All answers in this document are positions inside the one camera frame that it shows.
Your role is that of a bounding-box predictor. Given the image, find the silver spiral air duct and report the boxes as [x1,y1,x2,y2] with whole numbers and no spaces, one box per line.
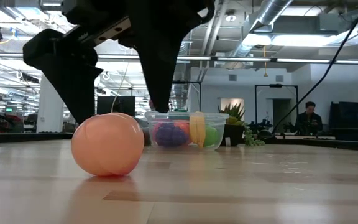
[171,30,195,103]
[228,0,293,68]

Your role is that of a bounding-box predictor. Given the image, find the black gantry frame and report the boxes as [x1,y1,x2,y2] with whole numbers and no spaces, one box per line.
[254,83,300,134]
[172,80,203,113]

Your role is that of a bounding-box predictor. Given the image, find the long ceiling light strip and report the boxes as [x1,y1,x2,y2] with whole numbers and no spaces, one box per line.
[0,52,358,65]

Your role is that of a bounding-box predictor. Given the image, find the purple toy grapes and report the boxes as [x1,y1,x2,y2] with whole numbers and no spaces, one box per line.
[155,122,188,148]

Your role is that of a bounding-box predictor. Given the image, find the light green toy pear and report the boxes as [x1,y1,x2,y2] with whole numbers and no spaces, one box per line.
[204,124,219,147]

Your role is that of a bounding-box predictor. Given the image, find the person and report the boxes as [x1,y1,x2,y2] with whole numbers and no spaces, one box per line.
[295,101,324,135]

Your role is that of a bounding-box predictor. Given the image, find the black screen back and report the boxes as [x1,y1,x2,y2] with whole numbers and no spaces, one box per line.
[96,95,136,116]

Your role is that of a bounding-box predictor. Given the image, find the black cabinet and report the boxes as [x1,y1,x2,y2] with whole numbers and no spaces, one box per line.
[328,101,358,135]

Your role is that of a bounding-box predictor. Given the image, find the potted succulent plant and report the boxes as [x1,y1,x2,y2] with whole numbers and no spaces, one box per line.
[218,102,265,147]

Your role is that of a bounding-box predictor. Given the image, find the yellow toy banana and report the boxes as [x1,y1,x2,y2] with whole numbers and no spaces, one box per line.
[189,111,207,149]

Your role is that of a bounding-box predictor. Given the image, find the white square pillar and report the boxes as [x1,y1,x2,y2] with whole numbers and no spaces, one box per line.
[36,74,65,134]

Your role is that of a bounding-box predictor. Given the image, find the clear plastic tupperware container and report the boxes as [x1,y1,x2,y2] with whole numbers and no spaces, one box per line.
[144,111,231,152]

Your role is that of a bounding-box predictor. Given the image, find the peach toy fruit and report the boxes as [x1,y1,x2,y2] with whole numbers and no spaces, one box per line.
[70,112,145,177]

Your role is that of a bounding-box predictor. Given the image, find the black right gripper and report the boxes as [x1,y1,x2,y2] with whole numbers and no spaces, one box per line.
[61,0,216,113]

